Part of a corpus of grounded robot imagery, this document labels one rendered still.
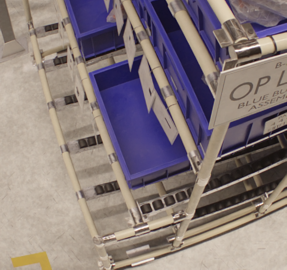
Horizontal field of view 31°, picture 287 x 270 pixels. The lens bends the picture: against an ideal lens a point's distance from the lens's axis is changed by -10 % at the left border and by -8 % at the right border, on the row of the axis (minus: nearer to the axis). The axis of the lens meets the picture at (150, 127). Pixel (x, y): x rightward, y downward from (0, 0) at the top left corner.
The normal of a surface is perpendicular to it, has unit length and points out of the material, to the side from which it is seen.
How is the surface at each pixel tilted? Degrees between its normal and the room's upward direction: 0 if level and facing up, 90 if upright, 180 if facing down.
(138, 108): 3
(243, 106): 90
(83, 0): 3
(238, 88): 90
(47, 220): 0
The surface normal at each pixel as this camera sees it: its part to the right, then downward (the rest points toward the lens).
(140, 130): -0.01, -0.39
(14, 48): 0.31, 0.87
